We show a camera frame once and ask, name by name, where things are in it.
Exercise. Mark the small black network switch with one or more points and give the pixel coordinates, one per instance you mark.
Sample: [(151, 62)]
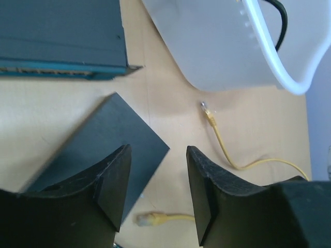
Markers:
[(112, 124)]

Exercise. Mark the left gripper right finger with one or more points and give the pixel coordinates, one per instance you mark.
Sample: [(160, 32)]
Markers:
[(232, 212)]

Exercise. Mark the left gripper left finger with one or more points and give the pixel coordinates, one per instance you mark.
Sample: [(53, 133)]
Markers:
[(84, 210)]

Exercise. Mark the large rack network switch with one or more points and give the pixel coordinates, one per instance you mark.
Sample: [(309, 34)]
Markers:
[(72, 39)]

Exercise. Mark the white plastic bin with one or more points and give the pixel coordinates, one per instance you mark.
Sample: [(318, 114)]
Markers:
[(222, 45)]

